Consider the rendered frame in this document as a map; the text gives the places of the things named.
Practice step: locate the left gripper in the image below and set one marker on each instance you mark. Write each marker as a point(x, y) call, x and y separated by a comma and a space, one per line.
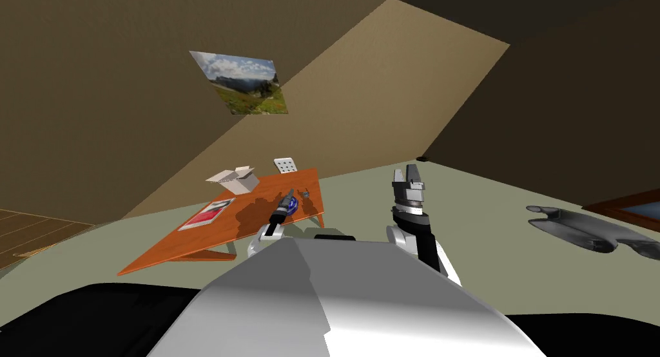
point(286, 200)

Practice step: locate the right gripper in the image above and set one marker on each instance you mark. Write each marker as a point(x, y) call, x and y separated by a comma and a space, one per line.
point(410, 196)

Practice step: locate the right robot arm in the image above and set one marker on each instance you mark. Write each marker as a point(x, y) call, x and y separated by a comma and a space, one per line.
point(425, 243)

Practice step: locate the blue bowl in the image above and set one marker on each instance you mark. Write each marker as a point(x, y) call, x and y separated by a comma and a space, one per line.
point(293, 206)

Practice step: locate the white perforated chair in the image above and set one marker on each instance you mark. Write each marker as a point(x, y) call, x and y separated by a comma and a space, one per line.
point(286, 165)

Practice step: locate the white open cardboard box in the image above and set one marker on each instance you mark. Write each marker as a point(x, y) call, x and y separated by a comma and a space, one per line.
point(238, 180)

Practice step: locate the red and white book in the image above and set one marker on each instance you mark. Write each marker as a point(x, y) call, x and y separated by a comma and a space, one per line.
point(207, 214)

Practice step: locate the orange wooden table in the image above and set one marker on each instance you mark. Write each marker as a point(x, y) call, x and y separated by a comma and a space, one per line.
point(206, 238)

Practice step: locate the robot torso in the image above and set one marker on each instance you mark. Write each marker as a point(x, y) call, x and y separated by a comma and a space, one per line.
point(350, 300)

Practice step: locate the landscape picture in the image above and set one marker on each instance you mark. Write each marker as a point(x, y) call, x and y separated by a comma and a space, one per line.
point(242, 81)

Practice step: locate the grey curved lounge chair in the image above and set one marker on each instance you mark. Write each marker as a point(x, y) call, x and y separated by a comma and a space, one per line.
point(582, 228)

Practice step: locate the dark brown framed window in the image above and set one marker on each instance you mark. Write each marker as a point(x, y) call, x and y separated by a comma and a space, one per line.
point(631, 210)

